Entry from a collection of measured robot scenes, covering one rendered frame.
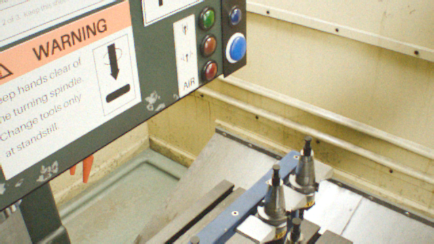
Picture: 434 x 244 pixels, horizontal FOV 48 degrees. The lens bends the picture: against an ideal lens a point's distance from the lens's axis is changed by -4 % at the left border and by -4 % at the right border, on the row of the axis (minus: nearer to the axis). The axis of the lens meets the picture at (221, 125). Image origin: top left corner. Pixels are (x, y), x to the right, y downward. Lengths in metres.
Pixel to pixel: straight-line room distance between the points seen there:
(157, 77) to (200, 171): 1.25
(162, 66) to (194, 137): 1.43
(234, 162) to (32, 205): 0.70
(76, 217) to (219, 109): 0.68
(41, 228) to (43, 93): 1.05
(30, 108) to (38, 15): 0.08
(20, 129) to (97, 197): 1.60
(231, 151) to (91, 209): 0.60
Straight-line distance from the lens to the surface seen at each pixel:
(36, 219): 1.44
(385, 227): 1.54
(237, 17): 0.58
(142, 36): 0.48
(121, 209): 1.95
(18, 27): 0.40
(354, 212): 1.56
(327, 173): 1.07
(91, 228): 1.90
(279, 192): 0.92
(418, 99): 1.35
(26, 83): 0.41
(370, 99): 1.40
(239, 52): 0.60
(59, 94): 0.44
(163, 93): 0.53
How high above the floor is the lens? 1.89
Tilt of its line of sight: 34 degrees down
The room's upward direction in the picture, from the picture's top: 2 degrees counter-clockwise
